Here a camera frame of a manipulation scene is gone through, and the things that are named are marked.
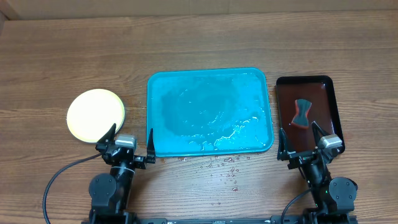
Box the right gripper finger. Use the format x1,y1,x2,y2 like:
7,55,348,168
277,128,295,161
311,121,330,145

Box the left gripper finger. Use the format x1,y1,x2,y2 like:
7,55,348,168
97,123,116,144
146,128,155,164

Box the red and grey sponge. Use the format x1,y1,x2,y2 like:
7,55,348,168
291,98,312,129

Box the yellow-green plate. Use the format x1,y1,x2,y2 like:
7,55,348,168
66,89,125,143

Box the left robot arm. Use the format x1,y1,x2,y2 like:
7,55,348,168
89,124,156,224

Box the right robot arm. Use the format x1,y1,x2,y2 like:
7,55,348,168
271,122,358,224

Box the black rectangular water tray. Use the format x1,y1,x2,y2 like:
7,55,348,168
275,75,343,152

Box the teal plastic tray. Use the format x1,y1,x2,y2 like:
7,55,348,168
147,67,274,157

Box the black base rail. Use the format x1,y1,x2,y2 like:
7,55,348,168
81,214,358,224

